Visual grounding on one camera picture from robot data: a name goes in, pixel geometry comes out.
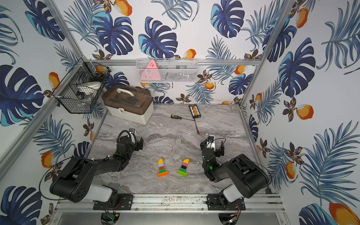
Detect lime green long lego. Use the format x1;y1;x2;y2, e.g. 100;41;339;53
177;169;188;177

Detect white box brown lid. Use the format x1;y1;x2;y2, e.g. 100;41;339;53
102;84;154;125

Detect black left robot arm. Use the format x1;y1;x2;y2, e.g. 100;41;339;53
49;128;144;203

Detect black board yellow connectors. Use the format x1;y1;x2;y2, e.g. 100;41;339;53
188;104;201;119

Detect clear wall shelf tray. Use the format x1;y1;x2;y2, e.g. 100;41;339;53
136;58;198;83

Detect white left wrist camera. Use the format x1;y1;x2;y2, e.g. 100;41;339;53
128;128;136;136

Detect black yellow screwdriver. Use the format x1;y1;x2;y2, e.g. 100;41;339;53
171;114;194;121

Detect pink triangle card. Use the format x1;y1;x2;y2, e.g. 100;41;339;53
140;60;161;82

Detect black wire basket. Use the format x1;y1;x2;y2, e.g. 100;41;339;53
52;58;111;114

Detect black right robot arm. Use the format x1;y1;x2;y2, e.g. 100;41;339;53
200;136;270;211

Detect white object in basket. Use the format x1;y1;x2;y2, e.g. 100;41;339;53
77;82;101;95

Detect orange lego plate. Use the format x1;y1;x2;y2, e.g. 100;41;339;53
157;171;169;178

